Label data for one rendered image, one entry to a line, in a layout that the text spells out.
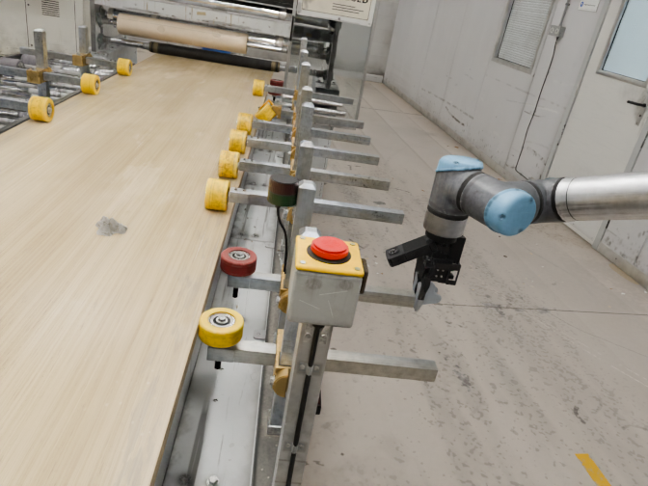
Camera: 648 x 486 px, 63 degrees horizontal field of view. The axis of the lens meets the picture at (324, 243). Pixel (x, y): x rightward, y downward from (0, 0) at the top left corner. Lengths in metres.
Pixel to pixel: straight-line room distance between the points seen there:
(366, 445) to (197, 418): 0.99
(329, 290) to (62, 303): 0.61
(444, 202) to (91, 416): 0.75
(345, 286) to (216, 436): 0.68
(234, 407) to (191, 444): 0.13
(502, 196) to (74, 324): 0.79
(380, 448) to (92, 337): 1.35
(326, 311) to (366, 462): 1.49
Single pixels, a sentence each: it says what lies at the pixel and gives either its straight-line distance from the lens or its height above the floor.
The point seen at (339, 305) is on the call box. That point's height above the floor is 1.18.
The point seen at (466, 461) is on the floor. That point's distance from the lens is 2.16.
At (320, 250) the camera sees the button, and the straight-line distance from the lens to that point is 0.54.
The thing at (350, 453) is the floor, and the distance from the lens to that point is 2.03.
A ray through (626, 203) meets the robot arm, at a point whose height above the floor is 1.22.
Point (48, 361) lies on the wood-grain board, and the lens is 0.92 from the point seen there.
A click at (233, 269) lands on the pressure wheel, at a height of 0.89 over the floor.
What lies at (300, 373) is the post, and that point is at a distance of 0.63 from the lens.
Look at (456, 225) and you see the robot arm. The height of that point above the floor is 1.06.
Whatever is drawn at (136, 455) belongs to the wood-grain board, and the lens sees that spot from 0.76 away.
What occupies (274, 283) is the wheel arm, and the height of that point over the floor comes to 0.85.
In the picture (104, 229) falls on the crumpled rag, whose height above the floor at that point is 0.91.
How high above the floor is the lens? 1.47
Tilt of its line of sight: 26 degrees down
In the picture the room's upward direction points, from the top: 10 degrees clockwise
